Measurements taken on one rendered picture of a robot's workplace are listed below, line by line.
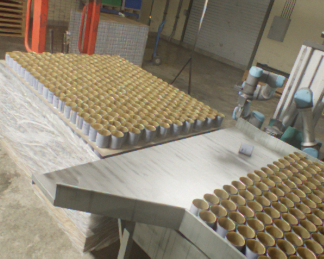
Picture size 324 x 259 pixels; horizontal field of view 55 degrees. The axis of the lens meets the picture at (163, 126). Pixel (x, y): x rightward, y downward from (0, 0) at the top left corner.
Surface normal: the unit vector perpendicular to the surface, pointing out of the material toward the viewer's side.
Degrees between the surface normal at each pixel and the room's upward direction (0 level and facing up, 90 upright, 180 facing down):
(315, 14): 90
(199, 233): 90
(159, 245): 90
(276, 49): 90
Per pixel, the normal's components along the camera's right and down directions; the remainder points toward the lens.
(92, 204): -0.01, 0.40
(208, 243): -0.70, 0.13
